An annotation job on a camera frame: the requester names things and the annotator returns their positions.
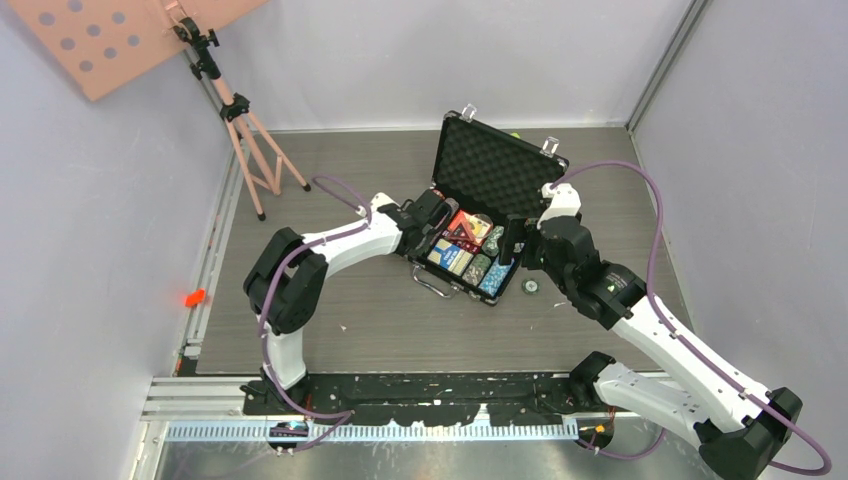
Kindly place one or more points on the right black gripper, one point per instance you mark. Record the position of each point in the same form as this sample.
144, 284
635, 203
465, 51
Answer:
507, 244

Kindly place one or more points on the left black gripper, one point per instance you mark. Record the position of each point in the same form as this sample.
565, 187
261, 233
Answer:
429, 238

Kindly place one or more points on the red triangle all-in button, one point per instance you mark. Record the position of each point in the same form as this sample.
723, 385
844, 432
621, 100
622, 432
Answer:
461, 229

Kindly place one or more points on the blue playing card deck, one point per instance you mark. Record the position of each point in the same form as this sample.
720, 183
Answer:
450, 257

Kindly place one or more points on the dark green chip pile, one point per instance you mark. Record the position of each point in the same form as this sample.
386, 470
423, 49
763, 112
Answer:
530, 286

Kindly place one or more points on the black poker chip case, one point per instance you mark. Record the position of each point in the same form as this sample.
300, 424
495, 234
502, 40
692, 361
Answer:
486, 170

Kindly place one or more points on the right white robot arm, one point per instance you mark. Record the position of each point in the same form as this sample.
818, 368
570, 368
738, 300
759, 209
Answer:
737, 424

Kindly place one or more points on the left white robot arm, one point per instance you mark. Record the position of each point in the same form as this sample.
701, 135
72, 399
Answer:
286, 282

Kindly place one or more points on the green poker chip stack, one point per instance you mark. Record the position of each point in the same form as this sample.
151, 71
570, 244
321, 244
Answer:
490, 245

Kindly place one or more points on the clear round dealer button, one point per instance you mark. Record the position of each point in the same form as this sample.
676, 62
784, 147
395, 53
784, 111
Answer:
482, 222

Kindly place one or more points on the red playing card deck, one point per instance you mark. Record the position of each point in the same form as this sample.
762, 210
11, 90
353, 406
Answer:
468, 216

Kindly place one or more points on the light blue chip stack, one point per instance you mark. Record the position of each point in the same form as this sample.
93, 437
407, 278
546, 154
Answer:
494, 278

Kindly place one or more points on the grey camo chip stack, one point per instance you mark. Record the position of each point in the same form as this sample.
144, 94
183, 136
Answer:
477, 269

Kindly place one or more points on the pink music stand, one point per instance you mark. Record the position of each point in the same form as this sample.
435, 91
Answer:
103, 45

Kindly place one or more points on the orange clip on rail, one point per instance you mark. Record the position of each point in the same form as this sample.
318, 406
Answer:
195, 298

